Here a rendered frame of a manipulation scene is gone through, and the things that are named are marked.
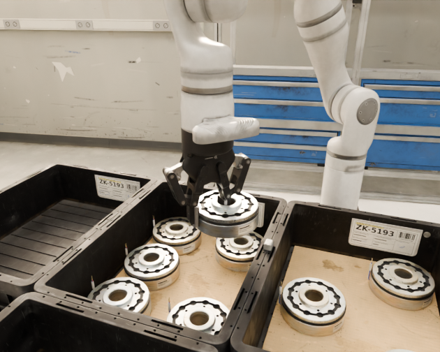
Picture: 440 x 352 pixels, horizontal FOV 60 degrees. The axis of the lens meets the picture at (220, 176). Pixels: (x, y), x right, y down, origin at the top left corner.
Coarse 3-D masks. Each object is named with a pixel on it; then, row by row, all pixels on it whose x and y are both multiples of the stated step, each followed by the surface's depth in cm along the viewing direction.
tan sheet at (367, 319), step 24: (288, 264) 75; (312, 264) 75; (336, 264) 75; (360, 264) 75; (360, 288) 69; (360, 312) 64; (384, 312) 64; (408, 312) 64; (432, 312) 64; (288, 336) 59; (312, 336) 59; (336, 336) 59; (360, 336) 59; (384, 336) 59; (408, 336) 59; (432, 336) 59
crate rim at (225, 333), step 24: (144, 192) 82; (120, 216) 73; (96, 240) 66; (264, 240) 65; (48, 288) 54; (240, 288) 54; (120, 312) 50; (240, 312) 50; (192, 336) 47; (216, 336) 47
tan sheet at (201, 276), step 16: (208, 240) 83; (192, 256) 78; (208, 256) 78; (192, 272) 73; (208, 272) 73; (224, 272) 73; (240, 272) 73; (176, 288) 69; (192, 288) 69; (208, 288) 69; (224, 288) 69; (160, 304) 65; (176, 304) 65; (224, 304) 65
